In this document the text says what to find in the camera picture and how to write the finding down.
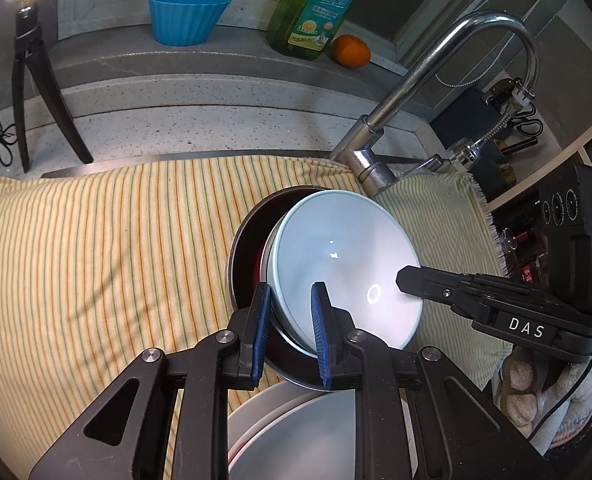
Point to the black tripod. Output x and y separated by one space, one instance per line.
31 60

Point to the large steel bowl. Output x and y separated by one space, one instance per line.
301 440

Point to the scissors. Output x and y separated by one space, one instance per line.
523 130

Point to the orange fruit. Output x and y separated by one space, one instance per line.
351 51

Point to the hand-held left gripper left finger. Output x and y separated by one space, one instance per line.
261 330

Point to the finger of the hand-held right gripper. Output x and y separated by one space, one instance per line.
440 287

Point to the blue fluted silicone cup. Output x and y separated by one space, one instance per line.
186 17

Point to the white floral plate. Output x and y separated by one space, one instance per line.
248 417

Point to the dark utensil holder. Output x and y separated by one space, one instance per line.
460 115

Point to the chrome faucet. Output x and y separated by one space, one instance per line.
410 85

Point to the red steel bowl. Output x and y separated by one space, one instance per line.
246 255

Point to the striped yellow cloth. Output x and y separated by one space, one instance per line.
101 260

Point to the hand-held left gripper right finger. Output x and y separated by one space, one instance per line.
321 330

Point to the green dish soap bottle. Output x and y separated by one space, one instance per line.
316 10

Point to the person's right hand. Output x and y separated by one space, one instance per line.
520 375

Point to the light blue ceramic bowl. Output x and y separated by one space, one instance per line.
336 240

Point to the wooden shelf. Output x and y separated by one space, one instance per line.
540 170

